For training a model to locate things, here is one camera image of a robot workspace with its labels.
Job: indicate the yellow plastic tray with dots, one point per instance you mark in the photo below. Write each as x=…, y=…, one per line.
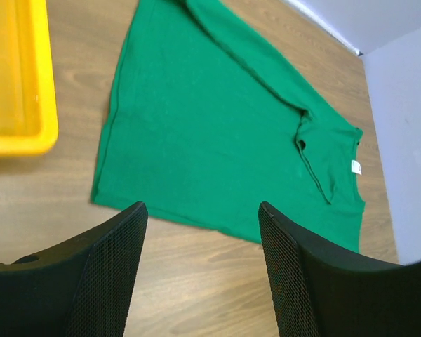
x=28, y=112

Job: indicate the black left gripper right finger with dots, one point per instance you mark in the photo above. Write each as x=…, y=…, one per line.
x=322, y=289

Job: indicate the white aluminium back rail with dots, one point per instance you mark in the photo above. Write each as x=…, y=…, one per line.
x=313, y=16

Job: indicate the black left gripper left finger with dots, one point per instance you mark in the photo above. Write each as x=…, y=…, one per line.
x=80, y=287

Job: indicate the green t-shirt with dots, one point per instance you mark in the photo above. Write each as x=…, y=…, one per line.
x=207, y=120

